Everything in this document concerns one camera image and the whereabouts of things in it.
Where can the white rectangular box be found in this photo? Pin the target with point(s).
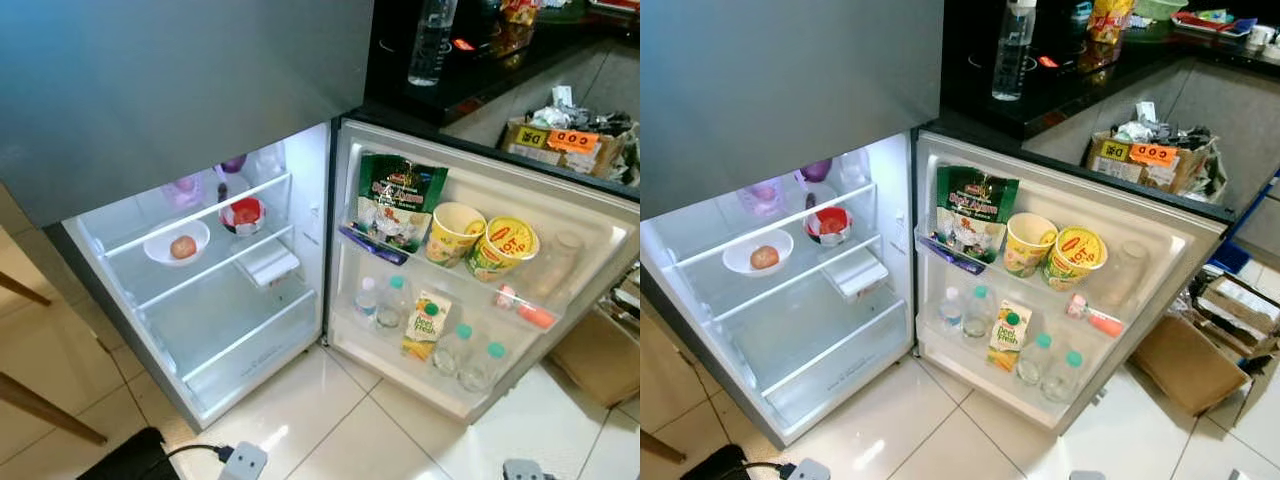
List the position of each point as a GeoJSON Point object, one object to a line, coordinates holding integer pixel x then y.
{"type": "Point", "coordinates": [858, 275]}
{"type": "Point", "coordinates": [270, 265]}

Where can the fridge compartment door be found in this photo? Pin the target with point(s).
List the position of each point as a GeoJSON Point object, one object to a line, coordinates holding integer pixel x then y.
{"type": "Point", "coordinates": [570, 205]}
{"type": "Point", "coordinates": [1150, 210]}

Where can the glass fridge shelf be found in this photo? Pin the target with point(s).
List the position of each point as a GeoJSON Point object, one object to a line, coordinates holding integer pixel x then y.
{"type": "Point", "coordinates": [250, 334]}
{"type": "Point", "coordinates": [760, 296]}
{"type": "Point", "coordinates": [180, 287]}
{"type": "Point", "coordinates": [840, 343]}
{"type": "Point", "coordinates": [200, 214]}
{"type": "Point", "coordinates": [780, 223]}

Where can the silver two-door fridge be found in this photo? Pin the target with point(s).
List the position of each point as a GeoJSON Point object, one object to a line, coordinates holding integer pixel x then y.
{"type": "Point", "coordinates": [150, 100]}
{"type": "Point", "coordinates": [780, 100]}

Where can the flattened cardboard pile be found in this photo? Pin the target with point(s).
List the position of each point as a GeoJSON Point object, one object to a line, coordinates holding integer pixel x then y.
{"type": "Point", "coordinates": [628, 290]}
{"type": "Point", "coordinates": [1240, 305]}

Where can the clear glass jar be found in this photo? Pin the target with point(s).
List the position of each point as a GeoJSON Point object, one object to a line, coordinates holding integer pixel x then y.
{"type": "Point", "coordinates": [1130, 270]}
{"type": "Point", "coordinates": [562, 262]}

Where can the black plastic bag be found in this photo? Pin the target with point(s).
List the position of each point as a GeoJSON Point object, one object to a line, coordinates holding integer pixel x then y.
{"type": "Point", "coordinates": [1185, 137]}
{"type": "Point", "coordinates": [610, 125]}

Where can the cardboard box with orange labels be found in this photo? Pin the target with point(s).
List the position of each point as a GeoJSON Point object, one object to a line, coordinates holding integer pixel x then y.
{"type": "Point", "coordinates": [1140, 165]}
{"type": "Point", "coordinates": [560, 150]}

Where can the plain brown cardboard box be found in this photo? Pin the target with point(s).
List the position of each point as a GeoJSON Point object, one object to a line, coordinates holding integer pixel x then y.
{"type": "Point", "coordinates": [600, 355]}
{"type": "Point", "coordinates": [1190, 365]}

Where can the red apple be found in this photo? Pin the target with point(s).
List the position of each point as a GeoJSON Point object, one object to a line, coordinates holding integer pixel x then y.
{"type": "Point", "coordinates": [765, 257]}
{"type": "Point", "coordinates": [183, 247]}

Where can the orange tube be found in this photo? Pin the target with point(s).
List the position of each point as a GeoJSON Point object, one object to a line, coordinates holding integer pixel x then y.
{"type": "Point", "coordinates": [1105, 323]}
{"type": "Point", "coordinates": [535, 317]}

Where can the pink cup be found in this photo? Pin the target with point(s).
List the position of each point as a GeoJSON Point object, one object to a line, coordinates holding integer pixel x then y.
{"type": "Point", "coordinates": [765, 192]}
{"type": "Point", "coordinates": [185, 187]}

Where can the yellow noodle bowl with lid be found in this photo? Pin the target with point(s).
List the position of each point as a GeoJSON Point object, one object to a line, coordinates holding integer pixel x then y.
{"type": "Point", "coordinates": [1075, 257]}
{"type": "Point", "coordinates": [503, 247]}

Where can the small pink bottle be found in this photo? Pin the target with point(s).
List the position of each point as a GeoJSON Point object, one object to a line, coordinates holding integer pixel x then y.
{"type": "Point", "coordinates": [505, 297]}
{"type": "Point", "coordinates": [1077, 305]}

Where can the crumpled clear plastic bag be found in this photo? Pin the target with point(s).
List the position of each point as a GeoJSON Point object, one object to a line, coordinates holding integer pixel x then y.
{"type": "Point", "coordinates": [555, 108]}
{"type": "Point", "coordinates": [1140, 125]}

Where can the yellow noodle cup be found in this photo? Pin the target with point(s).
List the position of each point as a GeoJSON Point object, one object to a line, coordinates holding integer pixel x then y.
{"type": "Point", "coordinates": [455, 232]}
{"type": "Point", "coordinates": [1030, 243]}

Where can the red and white bowl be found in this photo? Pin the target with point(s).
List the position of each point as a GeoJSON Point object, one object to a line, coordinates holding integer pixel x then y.
{"type": "Point", "coordinates": [828, 222]}
{"type": "Point", "coordinates": [243, 213]}

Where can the purple cup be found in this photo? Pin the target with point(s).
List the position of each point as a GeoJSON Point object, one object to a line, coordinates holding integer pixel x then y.
{"type": "Point", "coordinates": [234, 163]}
{"type": "Point", "coordinates": [815, 168]}

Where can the wooden table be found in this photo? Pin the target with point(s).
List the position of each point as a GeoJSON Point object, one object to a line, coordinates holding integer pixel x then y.
{"type": "Point", "coordinates": [660, 447]}
{"type": "Point", "coordinates": [50, 412]}

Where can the silver freezer door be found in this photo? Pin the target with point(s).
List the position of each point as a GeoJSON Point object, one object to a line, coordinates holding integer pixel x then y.
{"type": "Point", "coordinates": [180, 90]}
{"type": "Point", "coordinates": [790, 90]}

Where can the black kitchen countertop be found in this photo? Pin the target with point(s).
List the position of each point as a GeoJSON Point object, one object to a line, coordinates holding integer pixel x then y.
{"type": "Point", "coordinates": [1080, 80]}
{"type": "Point", "coordinates": [500, 70]}

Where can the clear drinking glass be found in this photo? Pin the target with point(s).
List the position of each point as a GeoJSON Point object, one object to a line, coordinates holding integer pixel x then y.
{"type": "Point", "coordinates": [268, 160]}
{"type": "Point", "coordinates": [850, 168]}

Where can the yellow green juice carton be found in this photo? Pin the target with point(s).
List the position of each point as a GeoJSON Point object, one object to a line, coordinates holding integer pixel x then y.
{"type": "Point", "coordinates": [1010, 335]}
{"type": "Point", "coordinates": [427, 325]}

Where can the red tray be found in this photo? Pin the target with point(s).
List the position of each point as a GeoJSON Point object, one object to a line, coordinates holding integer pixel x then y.
{"type": "Point", "coordinates": [618, 6]}
{"type": "Point", "coordinates": [1212, 22]}

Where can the black floor mat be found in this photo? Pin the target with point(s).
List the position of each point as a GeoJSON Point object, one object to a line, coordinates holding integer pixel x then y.
{"type": "Point", "coordinates": [130, 462]}
{"type": "Point", "coordinates": [720, 465]}

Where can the green snack bag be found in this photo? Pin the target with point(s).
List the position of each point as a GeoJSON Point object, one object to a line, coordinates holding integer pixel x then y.
{"type": "Point", "coordinates": [978, 208]}
{"type": "Point", "coordinates": [400, 195]}

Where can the yellow and red snack bag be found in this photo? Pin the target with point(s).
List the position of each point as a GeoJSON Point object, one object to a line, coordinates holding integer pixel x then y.
{"type": "Point", "coordinates": [520, 12]}
{"type": "Point", "coordinates": [1110, 20]}

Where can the flat dark blue packet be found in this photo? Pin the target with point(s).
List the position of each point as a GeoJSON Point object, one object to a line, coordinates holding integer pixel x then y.
{"type": "Point", "coordinates": [368, 245]}
{"type": "Point", "coordinates": [948, 255]}

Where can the tall clear water bottle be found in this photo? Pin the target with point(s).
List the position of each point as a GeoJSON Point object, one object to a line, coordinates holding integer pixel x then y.
{"type": "Point", "coordinates": [432, 40]}
{"type": "Point", "coordinates": [1014, 50]}

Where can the green basket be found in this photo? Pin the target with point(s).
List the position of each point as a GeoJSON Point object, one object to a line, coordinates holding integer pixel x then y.
{"type": "Point", "coordinates": [1160, 8]}

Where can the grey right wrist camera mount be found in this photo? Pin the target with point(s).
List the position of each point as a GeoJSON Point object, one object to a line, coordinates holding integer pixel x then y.
{"type": "Point", "coordinates": [525, 470]}
{"type": "Point", "coordinates": [1087, 476]}

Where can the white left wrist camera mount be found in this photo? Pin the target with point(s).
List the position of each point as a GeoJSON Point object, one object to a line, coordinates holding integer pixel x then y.
{"type": "Point", "coordinates": [245, 463]}
{"type": "Point", "coordinates": [808, 470]}

